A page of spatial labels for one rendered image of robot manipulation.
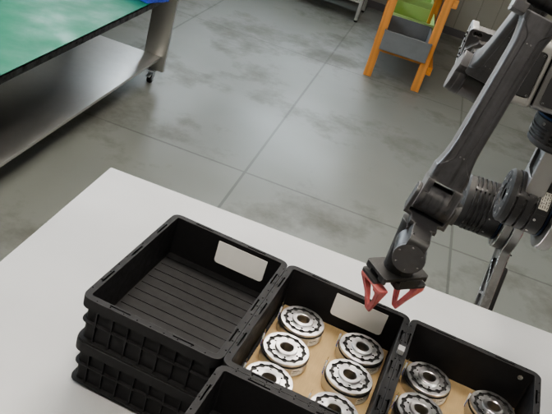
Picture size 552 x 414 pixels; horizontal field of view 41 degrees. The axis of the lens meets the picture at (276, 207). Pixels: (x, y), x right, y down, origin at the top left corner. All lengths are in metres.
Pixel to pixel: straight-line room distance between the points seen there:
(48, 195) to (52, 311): 1.77
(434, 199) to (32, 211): 2.37
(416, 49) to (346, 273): 4.19
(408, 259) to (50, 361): 0.80
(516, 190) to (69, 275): 1.11
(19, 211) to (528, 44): 2.53
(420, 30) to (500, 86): 5.52
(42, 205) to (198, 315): 1.89
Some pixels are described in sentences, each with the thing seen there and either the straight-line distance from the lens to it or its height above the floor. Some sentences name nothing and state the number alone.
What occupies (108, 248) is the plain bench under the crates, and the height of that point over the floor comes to 0.70.
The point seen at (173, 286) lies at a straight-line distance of 1.68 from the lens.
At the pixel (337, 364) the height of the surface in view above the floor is 0.86.
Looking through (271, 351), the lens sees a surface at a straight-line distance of 1.54.
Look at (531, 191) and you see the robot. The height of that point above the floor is 1.18.
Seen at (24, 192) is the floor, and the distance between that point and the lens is 3.50.
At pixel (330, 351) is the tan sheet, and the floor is 0.83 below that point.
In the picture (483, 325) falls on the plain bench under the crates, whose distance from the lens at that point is 2.21.
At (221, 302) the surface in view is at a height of 0.83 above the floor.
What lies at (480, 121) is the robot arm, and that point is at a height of 1.47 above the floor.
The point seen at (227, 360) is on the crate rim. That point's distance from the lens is 1.38.
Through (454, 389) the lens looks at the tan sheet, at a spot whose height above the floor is 0.83.
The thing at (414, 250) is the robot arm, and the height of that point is 1.26.
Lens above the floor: 1.84
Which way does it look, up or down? 29 degrees down
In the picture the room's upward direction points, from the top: 18 degrees clockwise
